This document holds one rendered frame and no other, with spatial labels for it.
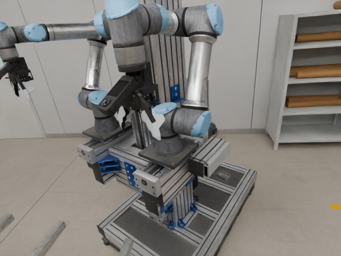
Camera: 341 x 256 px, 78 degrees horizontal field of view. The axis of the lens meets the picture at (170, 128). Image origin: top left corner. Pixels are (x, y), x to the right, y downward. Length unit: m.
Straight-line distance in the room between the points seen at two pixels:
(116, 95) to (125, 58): 0.09
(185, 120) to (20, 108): 3.63
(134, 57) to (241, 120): 2.82
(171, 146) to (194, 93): 0.27
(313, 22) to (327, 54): 0.43
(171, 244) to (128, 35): 1.45
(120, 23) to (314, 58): 2.91
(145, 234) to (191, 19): 1.45
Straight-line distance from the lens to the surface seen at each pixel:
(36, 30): 1.16
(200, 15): 0.94
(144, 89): 0.56
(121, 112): 0.63
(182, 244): 1.70
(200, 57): 0.91
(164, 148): 0.99
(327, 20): 3.23
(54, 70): 3.62
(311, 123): 3.57
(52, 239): 0.95
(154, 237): 1.75
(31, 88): 1.29
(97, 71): 1.43
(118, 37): 0.54
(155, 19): 0.61
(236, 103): 3.15
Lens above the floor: 1.61
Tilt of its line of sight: 27 degrees down
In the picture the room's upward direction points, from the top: 6 degrees counter-clockwise
